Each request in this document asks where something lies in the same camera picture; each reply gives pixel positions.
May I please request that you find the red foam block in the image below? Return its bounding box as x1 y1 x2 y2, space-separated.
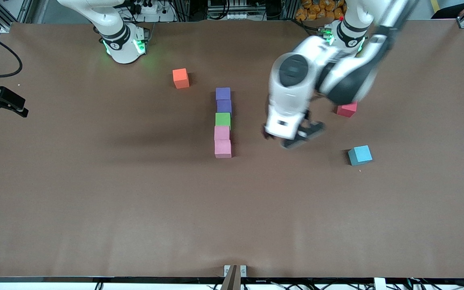
336 101 358 118

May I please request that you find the silver table edge bracket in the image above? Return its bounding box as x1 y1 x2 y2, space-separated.
224 265 247 278

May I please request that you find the black electronics unit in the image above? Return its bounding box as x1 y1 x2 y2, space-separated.
207 0 265 21

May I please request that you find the light blue foam block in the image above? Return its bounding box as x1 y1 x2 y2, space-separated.
348 145 373 166

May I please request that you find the pile of orange objects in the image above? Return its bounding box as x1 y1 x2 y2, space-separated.
295 0 346 21

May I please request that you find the orange foam block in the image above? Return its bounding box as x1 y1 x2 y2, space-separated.
172 68 190 89

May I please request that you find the green foam block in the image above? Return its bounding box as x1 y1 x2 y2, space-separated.
215 112 232 128

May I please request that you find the white power strip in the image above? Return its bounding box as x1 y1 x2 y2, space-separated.
115 2 176 23

